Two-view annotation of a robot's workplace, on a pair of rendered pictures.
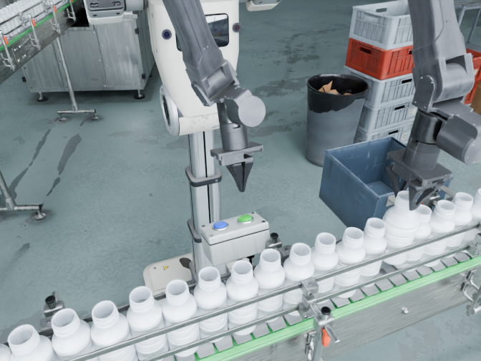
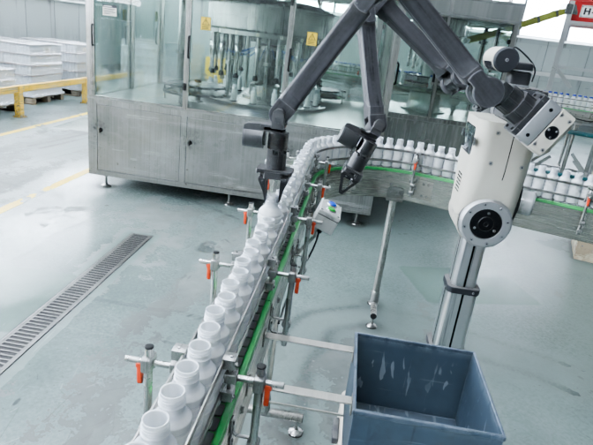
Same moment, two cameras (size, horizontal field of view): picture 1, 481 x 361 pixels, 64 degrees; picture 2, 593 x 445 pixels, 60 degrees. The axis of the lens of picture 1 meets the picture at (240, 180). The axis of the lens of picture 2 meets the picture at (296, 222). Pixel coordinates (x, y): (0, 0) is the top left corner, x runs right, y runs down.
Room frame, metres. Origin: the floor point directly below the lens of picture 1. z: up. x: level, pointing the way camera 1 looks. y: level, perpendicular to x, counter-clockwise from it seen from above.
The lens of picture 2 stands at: (1.32, -1.59, 1.66)
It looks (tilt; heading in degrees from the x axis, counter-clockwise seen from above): 20 degrees down; 117
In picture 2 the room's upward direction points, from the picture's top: 7 degrees clockwise
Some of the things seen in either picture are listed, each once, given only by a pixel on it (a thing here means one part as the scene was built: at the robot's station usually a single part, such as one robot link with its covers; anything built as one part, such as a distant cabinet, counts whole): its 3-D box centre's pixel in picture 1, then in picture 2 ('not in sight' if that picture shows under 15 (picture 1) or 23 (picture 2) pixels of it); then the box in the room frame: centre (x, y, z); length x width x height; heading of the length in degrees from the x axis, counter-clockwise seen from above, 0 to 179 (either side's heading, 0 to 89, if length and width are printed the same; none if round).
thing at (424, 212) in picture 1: (412, 238); (266, 245); (0.63, -0.39, 1.08); 0.06 x 0.06 x 0.17
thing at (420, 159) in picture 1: (421, 153); (275, 162); (0.61, -0.33, 1.32); 0.10 x 0.07 x 0.07; 22
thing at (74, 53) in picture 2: not in sight; (62, 66); (-8.27, 5.91, 0.50); 1.23 x 1.05 x 1.00; 22
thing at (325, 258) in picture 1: (321, 268); (278, 219); (0.54, -0.17, 1.08); 0.06 x 0.06 x 0.17
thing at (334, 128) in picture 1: (331, 122); not in sight; (2.75, -0.72, 0.32); 0.45 x 0.45 x 0.64
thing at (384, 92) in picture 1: (386, 79); not in sight; (3.05, -1.19, 0.55); 0.61 x 0.41 x 0.22; 119
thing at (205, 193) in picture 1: (205, 215); (449, 332); (1.12, 0.13, 0.74); 0.11 x 0.11 x 0.40; 22
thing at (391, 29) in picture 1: (398, 23); not in sight; (3.05, -1.19, 1.00); 0.61 x 0.41 x 0.22; 119
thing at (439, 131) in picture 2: not in sight; (425, 92); (-0.57, 5.64, 1.15); 1.63 x 1.62 x 2.30; 112
